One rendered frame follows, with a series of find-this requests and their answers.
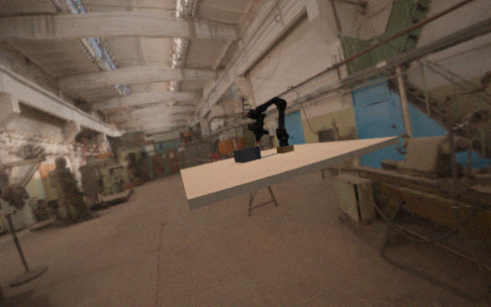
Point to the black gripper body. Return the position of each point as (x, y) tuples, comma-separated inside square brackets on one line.
[(258, 127)]

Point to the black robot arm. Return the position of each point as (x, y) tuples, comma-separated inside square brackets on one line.
[(281, 132)]

